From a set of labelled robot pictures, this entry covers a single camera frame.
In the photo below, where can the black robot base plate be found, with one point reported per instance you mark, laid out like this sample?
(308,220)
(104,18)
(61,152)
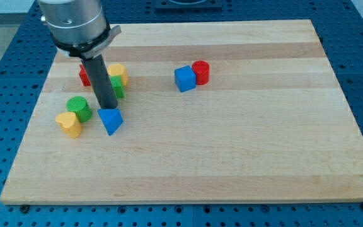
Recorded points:
(188,4)

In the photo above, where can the blue triangle block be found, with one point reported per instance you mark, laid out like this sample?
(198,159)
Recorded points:
(111,118)

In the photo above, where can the green star block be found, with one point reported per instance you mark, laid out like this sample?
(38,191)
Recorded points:
(117,86)

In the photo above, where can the wooden board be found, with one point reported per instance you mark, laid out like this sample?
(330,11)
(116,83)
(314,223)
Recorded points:
(272,125)

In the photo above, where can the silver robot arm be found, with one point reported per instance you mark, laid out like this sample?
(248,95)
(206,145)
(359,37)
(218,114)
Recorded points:
(80,29)

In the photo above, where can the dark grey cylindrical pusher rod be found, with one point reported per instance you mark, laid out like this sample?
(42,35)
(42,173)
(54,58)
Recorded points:
(100,81)

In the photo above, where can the red cylinder block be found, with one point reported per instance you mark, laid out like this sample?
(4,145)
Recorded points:
(202,72)

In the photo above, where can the green cylinder block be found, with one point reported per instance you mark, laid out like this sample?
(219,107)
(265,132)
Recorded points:
(80,107)

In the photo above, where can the yellow pentagon block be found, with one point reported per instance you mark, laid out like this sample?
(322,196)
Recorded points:
(118,70)

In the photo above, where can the blue cube block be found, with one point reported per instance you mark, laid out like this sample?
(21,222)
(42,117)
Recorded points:
(185,78)

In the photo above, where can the red star block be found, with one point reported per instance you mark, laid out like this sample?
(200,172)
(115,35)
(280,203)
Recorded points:
(83,76)

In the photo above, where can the yellow heart block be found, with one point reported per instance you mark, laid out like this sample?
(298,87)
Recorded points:
(69,124)

